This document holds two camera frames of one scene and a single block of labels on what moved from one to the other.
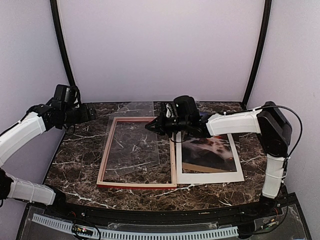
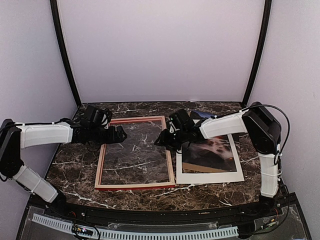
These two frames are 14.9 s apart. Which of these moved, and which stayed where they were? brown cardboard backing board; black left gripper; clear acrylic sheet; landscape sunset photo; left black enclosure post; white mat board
Moved: black left gripper; clear acrylic sheet
Stayed: landscape sunset photo; brown cardboard backing board; left black enclosure post; white mat board
